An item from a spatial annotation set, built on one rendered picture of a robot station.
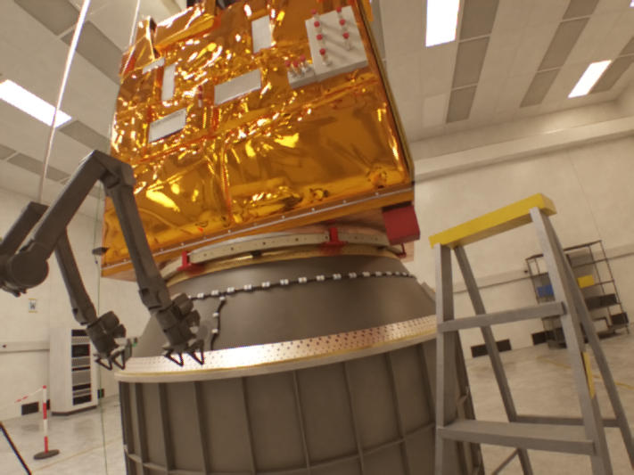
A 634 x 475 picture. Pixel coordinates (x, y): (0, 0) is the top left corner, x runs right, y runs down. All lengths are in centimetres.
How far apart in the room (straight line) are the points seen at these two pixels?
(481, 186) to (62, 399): 1060
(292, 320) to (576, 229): 730
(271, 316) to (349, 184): 68
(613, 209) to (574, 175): 116
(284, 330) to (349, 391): 34
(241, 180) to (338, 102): 65
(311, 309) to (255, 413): 45
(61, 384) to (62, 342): 93
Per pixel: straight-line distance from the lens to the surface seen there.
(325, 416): 122
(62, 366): 879
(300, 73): 183
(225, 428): 129
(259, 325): 127
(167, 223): 187
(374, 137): 151
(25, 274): 82
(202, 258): 158
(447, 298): 107
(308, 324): 125
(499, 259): 719
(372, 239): 166
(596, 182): 865
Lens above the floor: 127
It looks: 15 degrees up
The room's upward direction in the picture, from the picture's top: 9 degrees counter-clockwise
